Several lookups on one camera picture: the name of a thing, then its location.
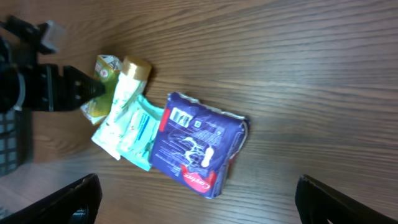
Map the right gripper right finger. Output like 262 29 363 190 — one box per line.
295 175 397 224

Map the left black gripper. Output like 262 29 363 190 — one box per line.
18 63 106 112

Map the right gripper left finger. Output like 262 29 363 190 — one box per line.
1 174 102 224

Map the white tube with gold cap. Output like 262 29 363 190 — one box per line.
91 55 152 160

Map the teal wet wipes pack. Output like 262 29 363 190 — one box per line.
117 95 164 171

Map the purple sanitary pad pack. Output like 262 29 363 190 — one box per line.
150 92 249 198

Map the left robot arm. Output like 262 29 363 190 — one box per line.
1 38 106 113

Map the grey plastic shopping basket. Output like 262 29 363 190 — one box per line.
0 110 33 177

